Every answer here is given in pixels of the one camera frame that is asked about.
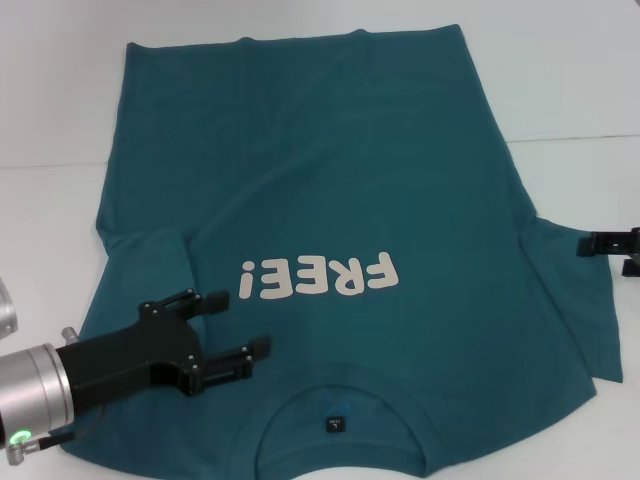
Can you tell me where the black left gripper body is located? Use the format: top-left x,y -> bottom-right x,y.
53,299 -> 207,412

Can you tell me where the teal t-shirt with FREE print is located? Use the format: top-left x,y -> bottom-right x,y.
58,22 -> 626,480

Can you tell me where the left arm cable with plug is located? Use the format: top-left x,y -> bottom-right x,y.
4,405 -> 106,464

